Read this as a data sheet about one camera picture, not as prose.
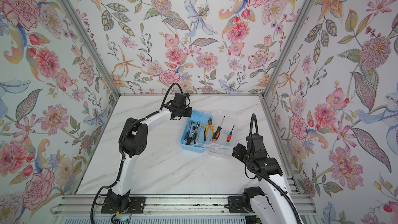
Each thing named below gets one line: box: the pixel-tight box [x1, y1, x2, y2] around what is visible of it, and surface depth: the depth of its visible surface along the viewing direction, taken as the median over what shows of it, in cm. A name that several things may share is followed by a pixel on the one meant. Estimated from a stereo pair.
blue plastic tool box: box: [179, 109, 213, 153], surface depth 95 cm
